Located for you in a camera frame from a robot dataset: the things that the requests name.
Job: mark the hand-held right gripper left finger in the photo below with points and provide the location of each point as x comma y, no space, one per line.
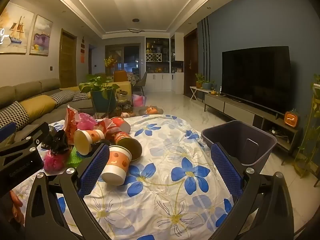
93,167

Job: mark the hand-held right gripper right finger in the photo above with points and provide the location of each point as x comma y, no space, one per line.
225,172

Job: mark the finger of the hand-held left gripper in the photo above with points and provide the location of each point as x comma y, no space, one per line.
7,129
25,142

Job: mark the green mesh cloth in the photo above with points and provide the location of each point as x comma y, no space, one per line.
76,156

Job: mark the white orange print paper cup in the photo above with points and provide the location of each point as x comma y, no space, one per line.
117,165
86,142

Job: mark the grey trash bin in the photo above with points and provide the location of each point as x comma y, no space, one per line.
232,135

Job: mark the red translucent plastic bag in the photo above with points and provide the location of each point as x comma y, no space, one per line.
106,127

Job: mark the red cup gold inside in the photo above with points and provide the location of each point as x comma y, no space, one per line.
130,146

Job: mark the pink plastic bag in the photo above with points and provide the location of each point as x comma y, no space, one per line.
86,121

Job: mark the red snack bag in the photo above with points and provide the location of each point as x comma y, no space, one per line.
71,122

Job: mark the red paper cup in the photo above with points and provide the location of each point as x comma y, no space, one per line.
121,123

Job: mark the person's left hand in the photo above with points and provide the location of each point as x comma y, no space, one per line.
16,203

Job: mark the large checked cushion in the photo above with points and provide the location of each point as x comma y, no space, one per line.
12,115

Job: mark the yellow cushion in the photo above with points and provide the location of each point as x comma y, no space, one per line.
37,106

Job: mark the grey green sofa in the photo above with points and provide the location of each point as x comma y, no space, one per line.
32,87

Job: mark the pig figurine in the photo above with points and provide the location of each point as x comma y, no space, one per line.
124,115

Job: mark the blue floral blanket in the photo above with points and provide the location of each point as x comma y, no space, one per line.
155,155

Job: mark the grey TV cabinet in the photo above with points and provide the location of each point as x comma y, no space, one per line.
237,108

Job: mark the white power strip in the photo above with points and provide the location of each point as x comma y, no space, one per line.
275,130

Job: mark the potted plant teal pot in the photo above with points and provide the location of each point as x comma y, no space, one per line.
103,100

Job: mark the glass jar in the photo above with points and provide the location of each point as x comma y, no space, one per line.
123,96

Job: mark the gold plant stand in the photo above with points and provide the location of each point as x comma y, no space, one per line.
302,167

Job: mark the pink gift bag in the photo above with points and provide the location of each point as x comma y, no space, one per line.
138,101

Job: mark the small pumpkin ornament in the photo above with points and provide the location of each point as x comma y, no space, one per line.
213,92

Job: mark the orange toy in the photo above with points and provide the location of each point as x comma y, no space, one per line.
151,110

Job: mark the orange retro radio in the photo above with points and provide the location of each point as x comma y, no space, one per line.
291,120

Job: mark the dark coffee table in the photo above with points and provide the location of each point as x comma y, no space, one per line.
160,111

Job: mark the plant in blue pot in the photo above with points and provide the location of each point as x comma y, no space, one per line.
207,86

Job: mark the white side table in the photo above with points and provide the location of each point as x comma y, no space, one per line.
196,88

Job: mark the light wooden door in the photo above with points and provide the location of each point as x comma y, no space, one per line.
68,60

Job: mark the plant in orange pot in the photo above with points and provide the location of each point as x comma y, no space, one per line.
199,83

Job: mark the orange chair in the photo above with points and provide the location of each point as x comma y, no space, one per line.
120,76

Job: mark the purple painting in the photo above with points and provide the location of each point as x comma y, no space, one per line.
41,36

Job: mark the black television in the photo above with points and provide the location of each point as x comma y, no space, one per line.
255,77

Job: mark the sailing ship painting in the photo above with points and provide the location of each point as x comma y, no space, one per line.
17,30

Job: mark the grey dining chair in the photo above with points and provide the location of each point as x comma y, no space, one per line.
142,80

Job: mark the yellow flowers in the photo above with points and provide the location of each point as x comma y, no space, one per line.
110,62

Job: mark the white display cabinet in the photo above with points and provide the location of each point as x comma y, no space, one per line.
160,82

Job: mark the dark wooden door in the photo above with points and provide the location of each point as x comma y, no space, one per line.
190,62

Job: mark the glass sliding door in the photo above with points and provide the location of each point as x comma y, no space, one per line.
130,55

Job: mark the red wall hangings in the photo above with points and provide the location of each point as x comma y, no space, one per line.
83,52

